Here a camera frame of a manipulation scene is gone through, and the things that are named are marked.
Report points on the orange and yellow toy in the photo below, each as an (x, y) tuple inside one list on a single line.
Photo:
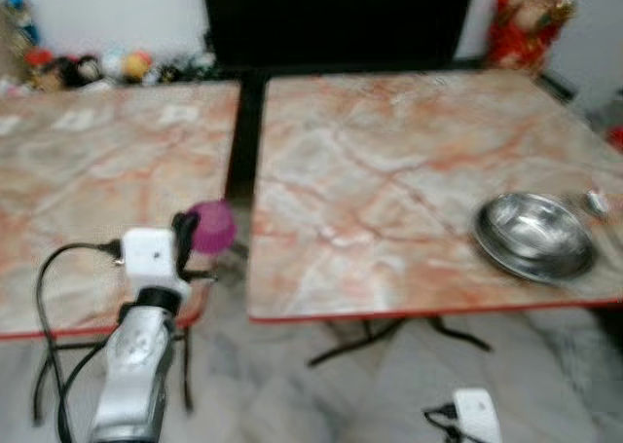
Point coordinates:
[(137, 63)]

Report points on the small red toy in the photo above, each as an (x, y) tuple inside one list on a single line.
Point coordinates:
[(39, 61)]

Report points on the stainless steel bowl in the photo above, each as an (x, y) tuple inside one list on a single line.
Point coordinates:
[(535, 237)]

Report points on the small white toy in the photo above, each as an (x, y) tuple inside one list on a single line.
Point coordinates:
[(112, 65)]

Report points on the marble pattern folding table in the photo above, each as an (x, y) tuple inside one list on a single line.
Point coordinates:
[(88, 170), (389, 190)]

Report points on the stainless steel spoon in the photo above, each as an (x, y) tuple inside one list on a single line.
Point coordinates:
[(595, 203)]

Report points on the black haired doll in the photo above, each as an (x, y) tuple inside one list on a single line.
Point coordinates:
[(83, 71)]

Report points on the pink plastic cup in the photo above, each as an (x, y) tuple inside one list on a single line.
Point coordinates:
[(216, 227)]

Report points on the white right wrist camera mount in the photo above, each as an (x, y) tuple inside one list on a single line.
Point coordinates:
[(479, 419)]

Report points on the red and gold figurine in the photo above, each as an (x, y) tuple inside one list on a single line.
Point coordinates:
[(526, 24)]

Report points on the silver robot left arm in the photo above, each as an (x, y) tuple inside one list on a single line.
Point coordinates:
[(136, 365)]

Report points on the colourful ornament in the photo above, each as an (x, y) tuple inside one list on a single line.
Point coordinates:
[(15, 29)]

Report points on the red and grey container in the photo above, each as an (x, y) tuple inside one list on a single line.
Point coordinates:
[(615, 131)]

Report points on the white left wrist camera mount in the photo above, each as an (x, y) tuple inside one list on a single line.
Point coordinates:
[(151, 256)]

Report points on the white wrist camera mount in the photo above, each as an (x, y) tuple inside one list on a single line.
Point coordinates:
[(151, 256), (479, 419)]

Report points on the dark green decoration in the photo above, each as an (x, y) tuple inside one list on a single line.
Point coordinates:
[(185, 70)]

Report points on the black television screen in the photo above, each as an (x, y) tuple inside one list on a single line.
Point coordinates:
[(341, 19)]

